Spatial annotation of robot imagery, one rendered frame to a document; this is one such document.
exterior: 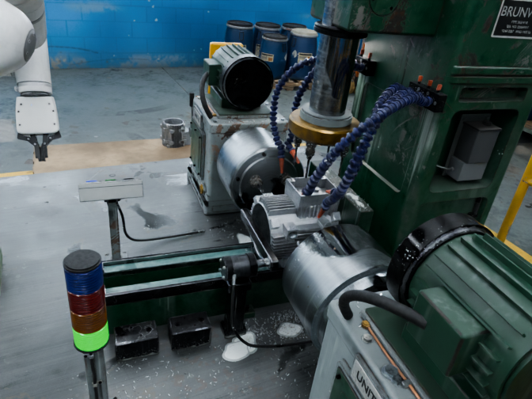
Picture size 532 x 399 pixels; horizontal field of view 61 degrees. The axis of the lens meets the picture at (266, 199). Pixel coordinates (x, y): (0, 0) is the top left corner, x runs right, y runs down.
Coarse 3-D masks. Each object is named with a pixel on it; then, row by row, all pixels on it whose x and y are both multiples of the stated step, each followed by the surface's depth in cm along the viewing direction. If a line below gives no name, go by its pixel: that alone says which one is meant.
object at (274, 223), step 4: (256, 196) 125; (256, 200) 124; (332, 212) 121; (336, 212) 122; (332, 216) 121; (336, 216) 121; (272, 220) 115; (276, 220) 115; (332, 220) 122; (336, 220) 121; (272, 224) 115; (276, 224) 115; (272, 228) 115; (276, 228) 116; (252, 240) 131
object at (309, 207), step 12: (288, 180) 123; (300, 180) 126; (324, 180) 127; (288, 192) 123; (300, 192) 118; (324, 192) 126; (300, 204) 117; (312, 204) 119; (336, 204) 121; (300, 216) 119; (312, 216) 121
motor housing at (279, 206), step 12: (264, 204) 120; (276, 204) 119; (288, 204) 120; (264, 216) 131; (276, 216) 118; (288, 216) 119; (324, 216) 122; (264, 228) 132; (300, 228) 118; (312, 228) 118; (276, 240) 116; (300, 240) 118; (276, 252) 117; (288, 252) 119
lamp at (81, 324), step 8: (104, 304) 80; (72, 312) 77; (96, 312) 78; (104, 312) 80; (72, 320) 79; (80, 320) 77; (88, 320) 78; (96, 320) 78; (104, 320) 81; (80, 328) 78; (88, 328) 79; (96, 328) 79
